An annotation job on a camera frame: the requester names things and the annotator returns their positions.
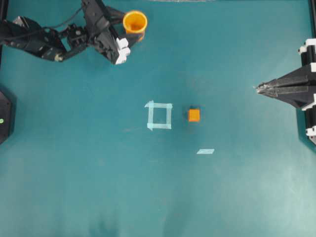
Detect orange cube block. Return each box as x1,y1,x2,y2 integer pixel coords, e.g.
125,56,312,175
188,107,200,122

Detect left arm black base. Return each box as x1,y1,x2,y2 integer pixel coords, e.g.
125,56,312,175
0,84,17,144

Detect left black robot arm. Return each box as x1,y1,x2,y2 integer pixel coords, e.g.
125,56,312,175
0,0,148,65

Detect black frame post right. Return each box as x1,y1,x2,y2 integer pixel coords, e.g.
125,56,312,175
308,0,316,38

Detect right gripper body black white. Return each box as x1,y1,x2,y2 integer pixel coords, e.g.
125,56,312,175
298,39,316,145

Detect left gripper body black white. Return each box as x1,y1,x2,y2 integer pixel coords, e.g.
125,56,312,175
81,0,130,65

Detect black frame post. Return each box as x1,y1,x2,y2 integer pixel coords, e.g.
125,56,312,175
308,0,316,38
0,0,9,20

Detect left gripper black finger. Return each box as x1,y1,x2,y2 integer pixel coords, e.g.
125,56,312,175
105,6,126,27
125,33,144,48

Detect light blue tape square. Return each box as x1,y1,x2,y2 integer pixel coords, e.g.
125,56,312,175
144,100,173,131

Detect black frame post left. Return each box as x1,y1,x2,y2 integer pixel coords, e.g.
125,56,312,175
0,0,9,20

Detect light blue tape strip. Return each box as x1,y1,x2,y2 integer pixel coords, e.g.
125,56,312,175
197,149,215,155

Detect orange plastic cup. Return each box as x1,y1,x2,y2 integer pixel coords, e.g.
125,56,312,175
122,10,148,41

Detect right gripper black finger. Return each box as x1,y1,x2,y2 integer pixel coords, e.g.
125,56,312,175
256,63,316,89
256,86,316,109

